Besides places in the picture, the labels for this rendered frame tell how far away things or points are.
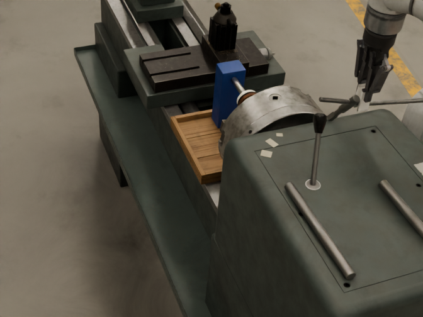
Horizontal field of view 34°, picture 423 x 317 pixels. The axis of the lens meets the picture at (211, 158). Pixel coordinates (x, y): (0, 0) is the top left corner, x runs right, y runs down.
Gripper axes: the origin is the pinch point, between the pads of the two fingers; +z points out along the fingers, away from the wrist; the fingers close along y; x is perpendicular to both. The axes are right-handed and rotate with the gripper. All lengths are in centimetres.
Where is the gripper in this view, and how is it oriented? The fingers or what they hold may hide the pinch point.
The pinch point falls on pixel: (362, 97)
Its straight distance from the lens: 179.4
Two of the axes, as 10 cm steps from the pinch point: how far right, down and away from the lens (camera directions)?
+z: -0.7, 7.4, 6.7
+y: -3.6, -6.5, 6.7
